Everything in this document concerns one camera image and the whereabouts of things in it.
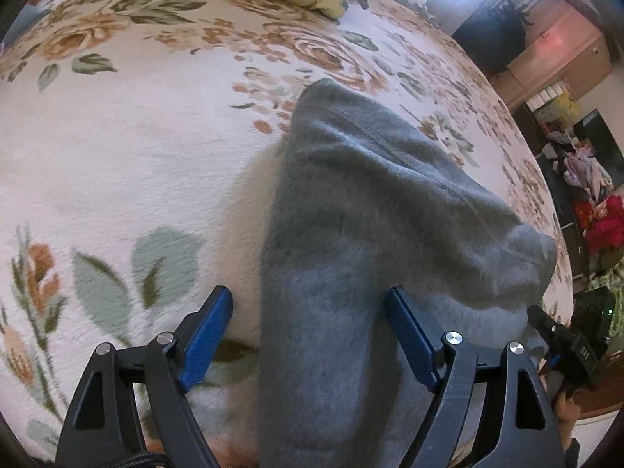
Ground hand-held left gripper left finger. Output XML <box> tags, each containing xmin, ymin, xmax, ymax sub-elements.
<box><xmin>55</xmin><ymin>285</ymin><xmax>235</xmax><ymax>468</ymax></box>

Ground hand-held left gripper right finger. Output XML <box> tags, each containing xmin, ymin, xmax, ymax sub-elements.
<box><xmin>383</xmin><ymin>287</ymin><xmax>566</xmax><ymax>468</ymax></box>

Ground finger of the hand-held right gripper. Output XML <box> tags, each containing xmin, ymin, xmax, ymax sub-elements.
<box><xmin>526</xmin><ymin>305</ymin><xmax>569</xmax><ymax>352</ymax></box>

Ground grey fleece pants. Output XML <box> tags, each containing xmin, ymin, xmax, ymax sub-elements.
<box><xmin>256</xmin><ymin>77</ymin><xmax>557</xmax><ymax>468</ymax></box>

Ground person's right hand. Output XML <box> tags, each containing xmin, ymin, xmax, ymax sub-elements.
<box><xmin>553</xmin><ymin>390</ymin><xmax>583</xmax><ymax>449</ymax></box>

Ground green patterned cloth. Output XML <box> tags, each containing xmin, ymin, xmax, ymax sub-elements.
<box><xmin>587</xmin><ymin>261</ymin><xmax>624</xmax><ymax>335</ymax></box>

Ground red cloth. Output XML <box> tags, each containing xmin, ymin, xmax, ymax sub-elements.
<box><xmin>573</xmin><ymin>195</ymin><xmax>624</xmax><ymax>254</ymax></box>

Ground black cabinet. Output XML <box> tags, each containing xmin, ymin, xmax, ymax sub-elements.
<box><xmin>512</xmin><ymin>107</ymin><xmax>624</xmax><ymax>278</ymax></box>

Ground pile of pastel clothes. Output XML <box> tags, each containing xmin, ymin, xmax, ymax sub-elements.
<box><xmin>541</xmin><ymin>129</ymin><xmax>612</xmax><ymax>200</ymax></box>

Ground floral bed blanket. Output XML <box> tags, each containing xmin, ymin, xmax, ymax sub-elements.
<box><xmin>0</xmin><ymin>0</ymin><xmax>573</xmax><ymax>468</ymax></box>

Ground black flat screen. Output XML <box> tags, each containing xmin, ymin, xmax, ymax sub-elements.
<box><xmin>573</xmin><ymin>110</ymin><xmax>622</xmax><ymax>157</ymax></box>

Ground stack of white packets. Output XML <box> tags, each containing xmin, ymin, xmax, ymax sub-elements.
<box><xmin>526</xmin><ymin>80</ymin><xmax>581</xmax><ymax>122</ymax></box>

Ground wooden wardrobe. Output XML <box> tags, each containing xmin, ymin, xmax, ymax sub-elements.
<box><xmin>487</xmin><ymin>10</ymin><xmax>612</xmax><ymax>108</ymax></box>

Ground black hanging garment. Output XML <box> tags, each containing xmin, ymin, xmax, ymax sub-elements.
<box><xmin>451</xmin><ymin>0</ymin><xmax>530</xmax><ymax>79</ymax></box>

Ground purple grey pillow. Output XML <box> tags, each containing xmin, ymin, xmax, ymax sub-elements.
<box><xmin>0</xmin><ymin>5</ymin><xmax>30</xmax><ymax>54</ymax></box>

